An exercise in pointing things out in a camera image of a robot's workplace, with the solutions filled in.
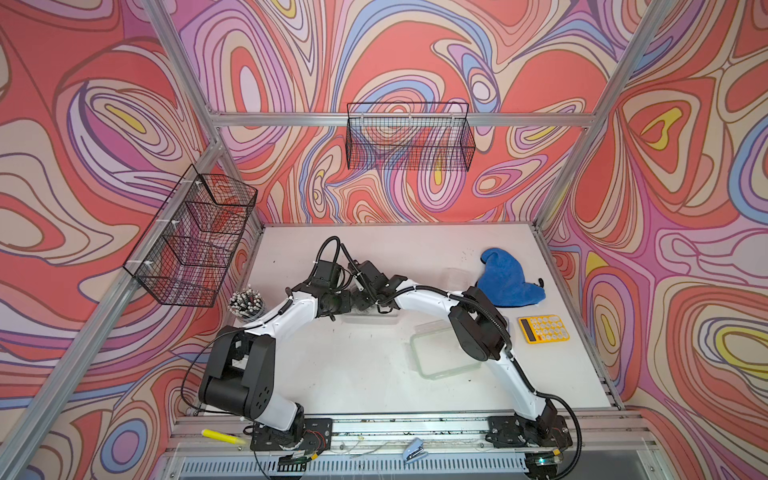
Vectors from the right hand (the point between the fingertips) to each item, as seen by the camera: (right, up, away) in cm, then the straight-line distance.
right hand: (364, 300), depth 99 cm
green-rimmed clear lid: (+22, -13, -13) cm, 29 cm away
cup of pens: (-30, +2, -20) cm, 36 cm away
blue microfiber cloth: (+47, +6, +1) cm, 47 cm away
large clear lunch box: (-1, -4, -7) cm, 8 cm away
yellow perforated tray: (+56, -8, -8) cm, 57 cm away
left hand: (-4, 0, -7) cm, 8 cm away
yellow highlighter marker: (-33, -30, -25) cm, 52 cm away
